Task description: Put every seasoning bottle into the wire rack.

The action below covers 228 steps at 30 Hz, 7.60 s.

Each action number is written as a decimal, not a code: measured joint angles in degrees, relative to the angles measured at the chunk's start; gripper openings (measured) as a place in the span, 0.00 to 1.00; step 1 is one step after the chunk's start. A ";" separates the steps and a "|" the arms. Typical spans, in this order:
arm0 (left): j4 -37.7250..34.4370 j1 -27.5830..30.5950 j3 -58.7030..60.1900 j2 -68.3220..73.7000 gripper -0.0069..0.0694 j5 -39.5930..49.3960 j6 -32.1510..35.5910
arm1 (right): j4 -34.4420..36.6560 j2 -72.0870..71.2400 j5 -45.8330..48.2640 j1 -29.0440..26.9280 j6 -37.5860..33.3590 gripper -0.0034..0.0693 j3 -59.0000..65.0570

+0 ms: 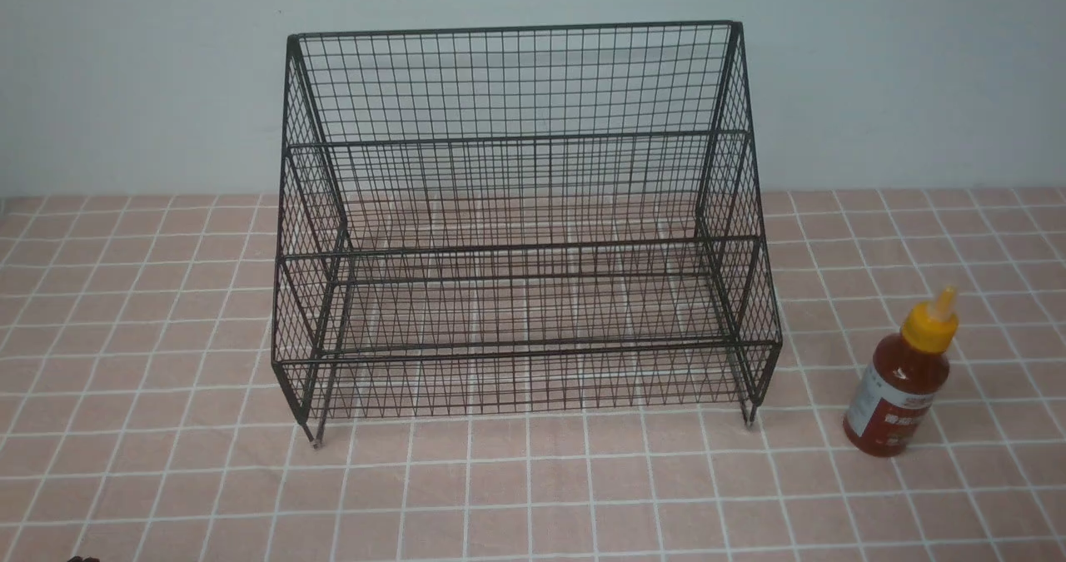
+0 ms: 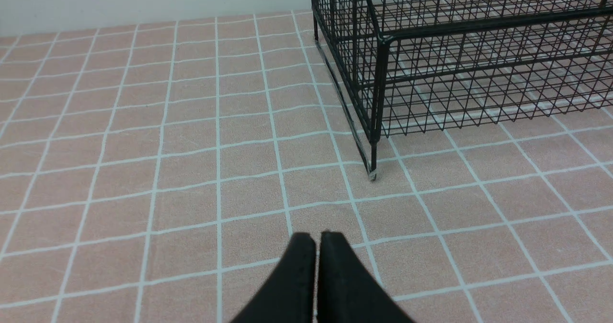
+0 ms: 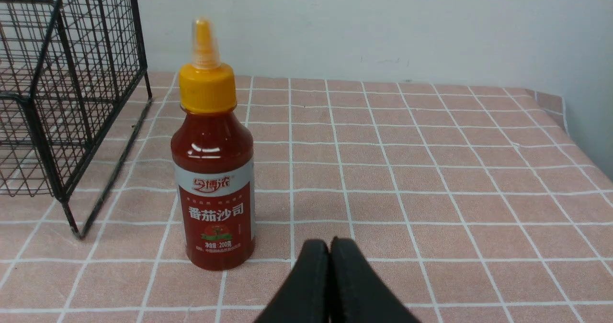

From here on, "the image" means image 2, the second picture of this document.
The pink checkered tablecloth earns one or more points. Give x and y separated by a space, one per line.
154 173

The black wire mesh shelf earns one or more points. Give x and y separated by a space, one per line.
413 66

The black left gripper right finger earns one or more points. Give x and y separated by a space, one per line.
347 293

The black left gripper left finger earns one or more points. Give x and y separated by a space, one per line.
286 296

